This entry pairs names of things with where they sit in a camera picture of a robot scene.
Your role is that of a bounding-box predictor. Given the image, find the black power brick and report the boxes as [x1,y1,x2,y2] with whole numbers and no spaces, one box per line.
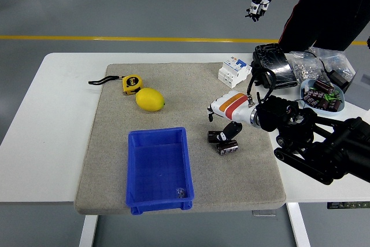
[329,69,352,91]

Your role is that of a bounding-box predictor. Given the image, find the clear bag of metal washers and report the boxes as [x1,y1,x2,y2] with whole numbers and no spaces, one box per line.
[288,51,326,82]

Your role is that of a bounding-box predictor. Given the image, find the white circuit breaker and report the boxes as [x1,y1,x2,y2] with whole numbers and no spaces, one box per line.
[217,57,253,89]

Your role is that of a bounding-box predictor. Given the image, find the clear bag of blue parts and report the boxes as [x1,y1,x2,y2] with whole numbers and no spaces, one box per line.
[310,46,356,83]

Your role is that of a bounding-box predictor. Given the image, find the light blue bowl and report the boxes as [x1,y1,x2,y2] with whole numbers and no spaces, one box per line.
[299,78,346,115]

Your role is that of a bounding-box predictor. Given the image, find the white table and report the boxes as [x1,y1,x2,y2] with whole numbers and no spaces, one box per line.
[0,52,370,247]

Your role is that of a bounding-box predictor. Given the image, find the person's right hand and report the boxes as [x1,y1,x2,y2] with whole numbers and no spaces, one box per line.
[245,0,273,23]

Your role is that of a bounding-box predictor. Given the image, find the grey box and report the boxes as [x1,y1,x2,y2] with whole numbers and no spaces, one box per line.
[343,67,370,110]

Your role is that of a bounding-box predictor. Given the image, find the clear bracket under table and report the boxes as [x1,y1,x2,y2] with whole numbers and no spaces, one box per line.
[251,209,277,217]

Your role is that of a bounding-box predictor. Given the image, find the black glossy case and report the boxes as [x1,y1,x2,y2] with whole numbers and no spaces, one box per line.
[250,42,299,90]

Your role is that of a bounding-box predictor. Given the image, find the person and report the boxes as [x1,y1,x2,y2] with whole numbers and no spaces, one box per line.
[258,0,370,53]

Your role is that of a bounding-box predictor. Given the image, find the blue plastic box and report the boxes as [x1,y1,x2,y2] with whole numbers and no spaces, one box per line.
[124,127,195,216]

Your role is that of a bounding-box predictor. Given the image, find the table control panel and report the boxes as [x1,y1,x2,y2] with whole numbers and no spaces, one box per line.
[327,201,370,210]

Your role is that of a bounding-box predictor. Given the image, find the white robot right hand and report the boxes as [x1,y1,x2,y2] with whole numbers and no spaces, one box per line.
[206,90,258,143]

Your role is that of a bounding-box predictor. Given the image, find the yellow lemon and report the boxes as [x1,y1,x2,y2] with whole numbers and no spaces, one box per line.
[135,87,165,112]

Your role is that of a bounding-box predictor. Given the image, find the grey-brown mat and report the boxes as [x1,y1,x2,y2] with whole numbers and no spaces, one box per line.
[74,62,287,216]

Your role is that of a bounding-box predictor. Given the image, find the yellow tape measure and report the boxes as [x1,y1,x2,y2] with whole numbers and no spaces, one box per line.
[88,74,144,96]

